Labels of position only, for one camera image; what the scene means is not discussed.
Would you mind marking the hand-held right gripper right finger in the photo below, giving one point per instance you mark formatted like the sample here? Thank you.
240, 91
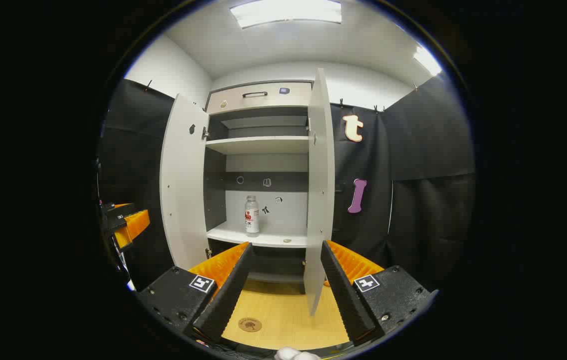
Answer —
343, 295

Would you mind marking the ceiling light panel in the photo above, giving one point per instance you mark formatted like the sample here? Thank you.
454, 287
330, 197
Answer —
286, 12
427, 61

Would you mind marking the grey cabinet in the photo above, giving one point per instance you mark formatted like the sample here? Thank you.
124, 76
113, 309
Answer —
263, 162

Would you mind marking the grey cabinet drawer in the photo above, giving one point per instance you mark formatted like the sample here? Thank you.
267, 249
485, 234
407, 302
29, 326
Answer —
263, 102

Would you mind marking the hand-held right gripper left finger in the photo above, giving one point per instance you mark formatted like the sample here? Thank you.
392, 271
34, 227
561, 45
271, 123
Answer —
231, 295

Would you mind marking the clear plastic bottle red label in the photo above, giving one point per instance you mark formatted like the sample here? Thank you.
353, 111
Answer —
252, 220

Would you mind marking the grey cabinet door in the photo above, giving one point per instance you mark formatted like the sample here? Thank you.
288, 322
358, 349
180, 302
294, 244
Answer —
319, 200

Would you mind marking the metal door hinge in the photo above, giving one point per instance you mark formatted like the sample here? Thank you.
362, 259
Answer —
205, 133

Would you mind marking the black backdrop cloth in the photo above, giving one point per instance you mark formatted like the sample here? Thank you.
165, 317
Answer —
428, 150

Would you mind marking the round cork coaster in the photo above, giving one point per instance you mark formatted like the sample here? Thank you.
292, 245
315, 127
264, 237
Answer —
250, 325

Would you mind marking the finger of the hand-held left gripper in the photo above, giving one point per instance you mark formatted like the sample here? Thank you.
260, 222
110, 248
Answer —
136, 225

